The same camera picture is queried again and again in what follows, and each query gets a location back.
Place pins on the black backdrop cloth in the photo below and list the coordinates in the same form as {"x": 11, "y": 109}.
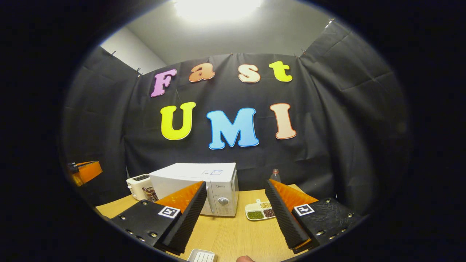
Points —
{"x": 346, "y": 127}

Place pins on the large ceiling light panel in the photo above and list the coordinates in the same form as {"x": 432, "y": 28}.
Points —
{"x": 216, "y": 9}

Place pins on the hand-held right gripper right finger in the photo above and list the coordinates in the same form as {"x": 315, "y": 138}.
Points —
{"x": 285, "y": 218}

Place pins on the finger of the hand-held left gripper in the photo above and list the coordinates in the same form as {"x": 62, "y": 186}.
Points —
{"x": 89, "y": 173}

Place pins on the white toaster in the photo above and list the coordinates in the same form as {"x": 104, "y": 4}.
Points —
{"x": 137, "y": 185}

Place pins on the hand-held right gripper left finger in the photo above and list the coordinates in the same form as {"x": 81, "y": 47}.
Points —
{"x": 189, "y": 218}

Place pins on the white divided dish of beans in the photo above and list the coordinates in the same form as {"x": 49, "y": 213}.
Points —
{"x": 256, "y": 213}

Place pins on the clear plastic water bottle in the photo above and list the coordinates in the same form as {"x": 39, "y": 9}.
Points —
{"x": 275, "y": 175}

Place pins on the small white rectangular tray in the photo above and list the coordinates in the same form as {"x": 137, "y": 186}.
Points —
{"x": 201, "y": 256}

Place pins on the white microwave oven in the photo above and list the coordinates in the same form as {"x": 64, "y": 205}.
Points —
{"x": 189, "y": 176}

